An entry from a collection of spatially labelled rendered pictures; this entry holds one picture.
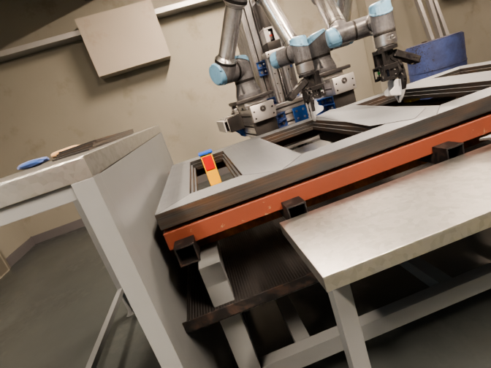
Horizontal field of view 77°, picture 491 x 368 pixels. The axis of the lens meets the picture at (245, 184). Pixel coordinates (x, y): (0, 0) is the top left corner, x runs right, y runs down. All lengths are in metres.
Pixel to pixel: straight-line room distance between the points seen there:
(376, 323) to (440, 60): 3.82
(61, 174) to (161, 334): 0.37
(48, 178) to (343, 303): 0.62
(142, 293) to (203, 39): 4.49
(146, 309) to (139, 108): 4.25
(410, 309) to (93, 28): 4.43
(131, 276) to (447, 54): 4.35
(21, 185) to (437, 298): 1.16
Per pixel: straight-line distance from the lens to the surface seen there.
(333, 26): 1.42
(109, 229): 0.63
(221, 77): 1.71
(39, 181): 0.64
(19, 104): 5.16
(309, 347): 1.09
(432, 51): 4.58
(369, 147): 0.88
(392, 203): 0.74
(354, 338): 0.80
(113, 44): 4.65
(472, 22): 7.31
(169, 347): 0.75
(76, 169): 0.61
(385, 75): 1.30
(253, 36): 2.08
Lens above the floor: 1.06
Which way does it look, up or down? 15 degrees down
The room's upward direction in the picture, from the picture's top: 18 degrees counter-clockwise
